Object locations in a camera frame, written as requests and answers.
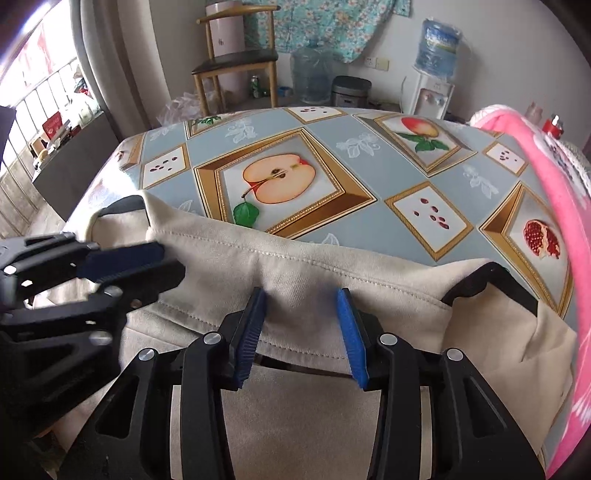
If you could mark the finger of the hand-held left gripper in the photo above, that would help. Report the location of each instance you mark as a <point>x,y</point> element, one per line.
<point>120,261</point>
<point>152,281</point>

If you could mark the teal floral wall cloth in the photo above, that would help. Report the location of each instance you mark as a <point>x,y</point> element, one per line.
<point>323,23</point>

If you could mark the clear plastic bag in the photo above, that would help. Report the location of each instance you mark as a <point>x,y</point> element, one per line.
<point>184,108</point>

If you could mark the grey rice cooker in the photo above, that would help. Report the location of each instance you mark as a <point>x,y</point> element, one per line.
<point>351,92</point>

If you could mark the beige zip jacket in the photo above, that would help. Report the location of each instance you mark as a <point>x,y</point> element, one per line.
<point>295,263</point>

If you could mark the wooden chair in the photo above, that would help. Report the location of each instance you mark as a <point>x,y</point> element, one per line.
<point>235,62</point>

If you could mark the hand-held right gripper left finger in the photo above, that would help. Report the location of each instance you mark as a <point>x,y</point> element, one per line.
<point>249,341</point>

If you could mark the red thermos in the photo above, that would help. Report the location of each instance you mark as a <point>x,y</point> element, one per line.
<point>554,127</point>

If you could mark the pink floral blanket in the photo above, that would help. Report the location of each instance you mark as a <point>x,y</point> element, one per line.
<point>568,230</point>

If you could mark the white water dispenser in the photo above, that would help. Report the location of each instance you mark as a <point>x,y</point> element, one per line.
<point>429,99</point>

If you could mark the pale pink tall cylinder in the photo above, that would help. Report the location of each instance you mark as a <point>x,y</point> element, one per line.
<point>226,37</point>

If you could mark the blue water dispenser bottle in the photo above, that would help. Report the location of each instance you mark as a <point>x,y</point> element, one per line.
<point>436,46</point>

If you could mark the pink bottle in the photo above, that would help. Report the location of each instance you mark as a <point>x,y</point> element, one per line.
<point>532,113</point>

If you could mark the fruit print tablecloth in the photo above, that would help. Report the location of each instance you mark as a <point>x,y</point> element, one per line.
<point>369,184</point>

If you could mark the red box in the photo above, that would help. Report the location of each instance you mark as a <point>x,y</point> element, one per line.
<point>51,123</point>

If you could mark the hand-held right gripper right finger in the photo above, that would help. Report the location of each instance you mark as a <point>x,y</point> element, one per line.
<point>353,341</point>

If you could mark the empty clear water jug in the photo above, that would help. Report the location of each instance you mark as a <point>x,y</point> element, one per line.
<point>311,74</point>

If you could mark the dark grey cabinet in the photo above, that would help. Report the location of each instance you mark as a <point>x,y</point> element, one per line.
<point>78,170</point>

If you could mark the grey curtain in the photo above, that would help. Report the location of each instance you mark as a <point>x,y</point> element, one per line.
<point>115,69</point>

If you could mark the wall socket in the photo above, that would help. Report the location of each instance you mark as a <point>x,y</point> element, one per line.
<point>376,63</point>

